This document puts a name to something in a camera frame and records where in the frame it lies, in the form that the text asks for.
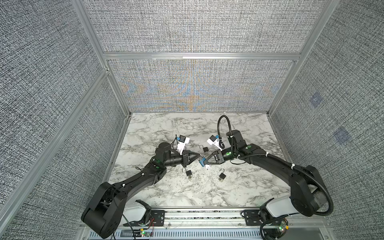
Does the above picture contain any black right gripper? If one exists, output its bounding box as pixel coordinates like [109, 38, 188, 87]
[202, 147, 238, 165]

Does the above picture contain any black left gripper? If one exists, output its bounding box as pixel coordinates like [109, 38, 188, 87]
[163, 151, 200, 170]

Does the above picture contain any blue padlock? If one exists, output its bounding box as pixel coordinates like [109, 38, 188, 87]
[199, 158, 210, 170]

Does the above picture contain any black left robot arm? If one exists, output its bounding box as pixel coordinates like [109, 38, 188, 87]
[81, 143, 201, 239]

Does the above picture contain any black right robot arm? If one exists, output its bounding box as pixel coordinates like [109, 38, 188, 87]
[200, 130, 334, 219]

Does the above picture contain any black padlock bottom left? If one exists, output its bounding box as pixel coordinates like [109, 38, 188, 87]
[183, 168, 192, 180]

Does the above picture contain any black padlock bottom right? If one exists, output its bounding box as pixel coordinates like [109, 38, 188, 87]
[218, 168, 227, 182]

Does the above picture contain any green circuit board right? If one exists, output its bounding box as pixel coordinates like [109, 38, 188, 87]
[272, 220, 289, 236]

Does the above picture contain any black right corrugated cable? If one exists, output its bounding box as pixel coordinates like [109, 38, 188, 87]
[217, 115, 334, 217]

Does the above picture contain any aluminium front rail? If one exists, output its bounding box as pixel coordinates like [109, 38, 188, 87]
[108, 207, 336, 240]

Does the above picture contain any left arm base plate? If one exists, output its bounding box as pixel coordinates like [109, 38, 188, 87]
[130, 210, 165, 228]

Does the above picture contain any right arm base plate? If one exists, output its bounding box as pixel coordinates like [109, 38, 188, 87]
[241, 210, 270, 226]

